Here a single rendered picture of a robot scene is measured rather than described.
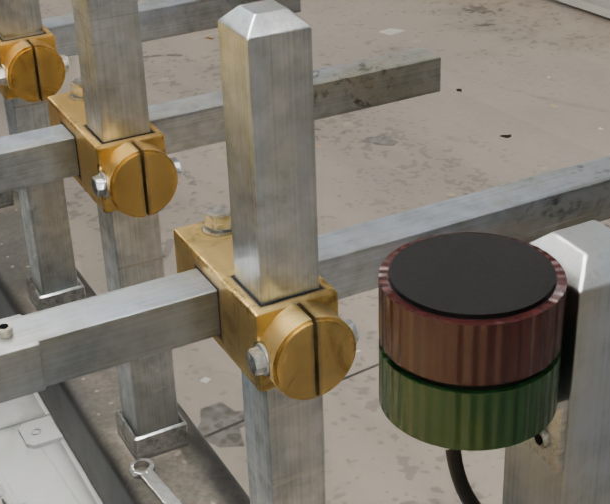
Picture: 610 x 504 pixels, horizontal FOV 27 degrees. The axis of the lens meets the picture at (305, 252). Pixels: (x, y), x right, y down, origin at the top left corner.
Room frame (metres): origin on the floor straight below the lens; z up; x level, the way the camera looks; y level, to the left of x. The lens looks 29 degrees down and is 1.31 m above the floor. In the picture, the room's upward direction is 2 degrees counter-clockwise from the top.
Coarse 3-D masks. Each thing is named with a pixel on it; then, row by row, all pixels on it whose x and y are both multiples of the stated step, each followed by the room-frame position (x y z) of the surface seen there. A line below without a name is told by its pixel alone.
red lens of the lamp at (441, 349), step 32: (384, 288) 0.34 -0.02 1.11; (384, 320) 0.34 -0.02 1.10; (416, 320) 0.33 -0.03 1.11; (448, 320) 0.32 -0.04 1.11; (480, 320) 0.32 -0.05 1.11; (512, 320) 0.32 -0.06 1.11; (544, 320) 0.33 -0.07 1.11; (416, 352) 0.33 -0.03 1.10; (448, 352) 0.32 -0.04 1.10; (480, 352) 0.32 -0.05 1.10; (512, 352) 0.32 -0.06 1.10; (544, 352) 0.33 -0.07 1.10; (480, 384) 0.32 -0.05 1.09
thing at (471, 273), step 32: (416, 256) 0.36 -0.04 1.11; (448, 256) 0.36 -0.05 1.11; (480, 256) 0.36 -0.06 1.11; (512, 256) 0.36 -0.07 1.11; (544, 256) 0.36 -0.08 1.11; (416, 288) 0.34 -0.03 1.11; (448, 288) 0.34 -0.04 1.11; (480, 288) 0.34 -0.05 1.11; (512, 288) 0.34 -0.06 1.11; (544, 288) 0.34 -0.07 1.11; (448, 384) 0.32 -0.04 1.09; (512, 384) 0.32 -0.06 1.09; (544, 448) 0.35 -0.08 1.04
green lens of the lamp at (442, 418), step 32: (384, 352) 0.34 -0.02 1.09; (384, 384) 0.34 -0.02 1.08; (416, 384) 0.33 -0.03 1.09; (544, 384) 0.33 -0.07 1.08; (416, 416) 0.33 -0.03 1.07; (448, 416) 0.32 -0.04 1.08; (480, 416) 0.32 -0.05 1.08; (512, 416) 0.32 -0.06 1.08; (544, 416) 0.33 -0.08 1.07; (448, 448) 0.32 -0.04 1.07; (480, 448) 0.32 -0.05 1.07
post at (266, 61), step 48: (240, 48) 0.58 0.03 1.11; (288, 48) 0.58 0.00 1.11; (240, 96) 0.58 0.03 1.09; (288, 96) 0.58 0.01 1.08; (240, 144) 0.58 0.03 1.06; (288, 144) 0.58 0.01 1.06; (240, 192) 0.59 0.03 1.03; (288, 192) 0.58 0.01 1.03; (240, 240) 0.59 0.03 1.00; (288, 240) 0.58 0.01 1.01; (288, 288) 0.58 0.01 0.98; (288, 432) 0.58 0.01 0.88; (288, 480) 0.57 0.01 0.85
